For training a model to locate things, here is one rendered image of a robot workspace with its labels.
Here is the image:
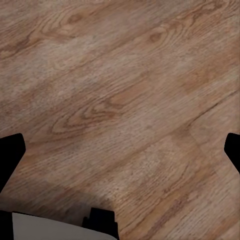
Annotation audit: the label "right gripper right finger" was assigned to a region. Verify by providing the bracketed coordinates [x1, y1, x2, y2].
[224, 133, 240, 173]

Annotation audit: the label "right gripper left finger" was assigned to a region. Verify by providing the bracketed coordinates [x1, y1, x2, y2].
[0, 133, 26, 193]

